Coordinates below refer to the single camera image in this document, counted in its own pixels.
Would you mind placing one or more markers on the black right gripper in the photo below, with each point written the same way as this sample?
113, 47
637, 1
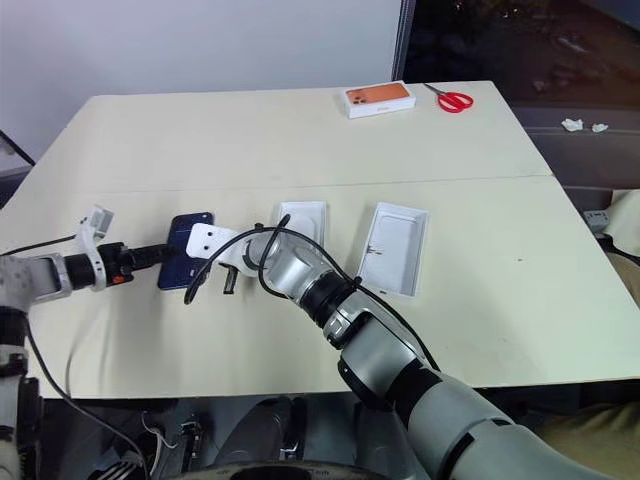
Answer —
230, 282

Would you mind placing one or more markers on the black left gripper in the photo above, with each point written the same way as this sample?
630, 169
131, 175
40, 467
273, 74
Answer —
117, 262

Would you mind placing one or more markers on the dark blue smartphone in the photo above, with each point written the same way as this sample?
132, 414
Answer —
172, 277

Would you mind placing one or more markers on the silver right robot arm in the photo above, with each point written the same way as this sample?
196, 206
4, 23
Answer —
450, 400

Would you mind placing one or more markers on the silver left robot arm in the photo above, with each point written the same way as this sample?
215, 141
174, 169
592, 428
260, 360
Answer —
30, 277

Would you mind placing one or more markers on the white phone box base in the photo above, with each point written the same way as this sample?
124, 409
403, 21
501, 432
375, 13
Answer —
305, 215

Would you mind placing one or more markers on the white phone box lid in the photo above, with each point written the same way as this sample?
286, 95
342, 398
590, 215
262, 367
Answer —
395, 240

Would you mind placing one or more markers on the orange printed phone box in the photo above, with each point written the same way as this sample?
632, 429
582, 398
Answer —
380, 95

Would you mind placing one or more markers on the dark rounded shape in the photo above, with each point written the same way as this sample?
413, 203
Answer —
270, 430

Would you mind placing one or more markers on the black metal stand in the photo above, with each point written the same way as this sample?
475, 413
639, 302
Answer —
17, 150

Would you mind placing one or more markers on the grey side table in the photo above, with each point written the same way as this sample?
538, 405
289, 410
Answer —
575, 160

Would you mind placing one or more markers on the small grey connector block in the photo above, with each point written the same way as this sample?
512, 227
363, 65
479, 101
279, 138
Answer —
597, 220

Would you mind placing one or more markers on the crumpled white paper scrap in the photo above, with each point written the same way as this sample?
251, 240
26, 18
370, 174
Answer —
599, 127
573, 124

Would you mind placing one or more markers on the beige cloth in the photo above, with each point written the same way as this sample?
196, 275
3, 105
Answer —
625, 220
590, 440

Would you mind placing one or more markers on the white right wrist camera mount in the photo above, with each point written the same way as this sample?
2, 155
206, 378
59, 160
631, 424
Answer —
210, 240

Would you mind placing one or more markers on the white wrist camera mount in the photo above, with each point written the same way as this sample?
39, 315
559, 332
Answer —
210, 240
94, 250

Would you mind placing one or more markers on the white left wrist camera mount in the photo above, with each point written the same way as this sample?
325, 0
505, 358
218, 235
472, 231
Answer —
94, 250

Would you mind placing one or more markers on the grey partition post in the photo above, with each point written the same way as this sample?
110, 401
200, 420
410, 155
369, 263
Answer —
405, 40

